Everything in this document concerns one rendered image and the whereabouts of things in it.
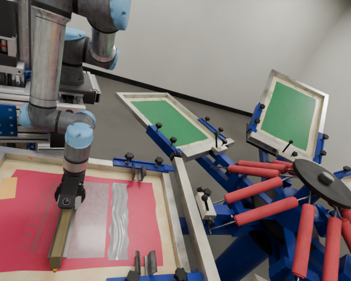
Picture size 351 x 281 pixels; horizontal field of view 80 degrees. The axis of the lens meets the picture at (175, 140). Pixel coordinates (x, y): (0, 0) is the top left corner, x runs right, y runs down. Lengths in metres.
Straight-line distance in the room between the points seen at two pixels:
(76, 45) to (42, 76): 0.38
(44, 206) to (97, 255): 0.28
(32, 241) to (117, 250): 0.28
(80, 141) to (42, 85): 0.20
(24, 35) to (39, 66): 0.55
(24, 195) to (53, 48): 0.58
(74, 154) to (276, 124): 1.65
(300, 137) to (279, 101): 0.37
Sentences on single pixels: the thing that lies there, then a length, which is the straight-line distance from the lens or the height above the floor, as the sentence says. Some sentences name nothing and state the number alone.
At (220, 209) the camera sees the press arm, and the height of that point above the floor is 1.04.
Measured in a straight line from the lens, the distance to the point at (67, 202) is 0.76.
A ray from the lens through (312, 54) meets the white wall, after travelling 6.11.
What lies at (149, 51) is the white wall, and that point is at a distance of 4.50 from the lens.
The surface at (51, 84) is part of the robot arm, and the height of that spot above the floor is 1.42.
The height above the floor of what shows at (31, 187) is 0.95.
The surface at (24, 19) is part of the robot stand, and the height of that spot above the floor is 1.45.
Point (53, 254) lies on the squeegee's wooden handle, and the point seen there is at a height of 1.05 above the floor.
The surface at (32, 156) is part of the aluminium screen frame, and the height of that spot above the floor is 0.99.
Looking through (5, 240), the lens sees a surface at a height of 0.95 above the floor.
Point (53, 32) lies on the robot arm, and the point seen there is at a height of 1.56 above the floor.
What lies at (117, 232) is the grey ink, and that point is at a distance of 0.93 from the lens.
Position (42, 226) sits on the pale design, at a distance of 0.94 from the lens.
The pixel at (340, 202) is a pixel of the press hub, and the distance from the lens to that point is 1.18.
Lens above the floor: 1.75
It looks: 32 degrees down
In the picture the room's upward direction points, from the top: 24 degrees clockwise
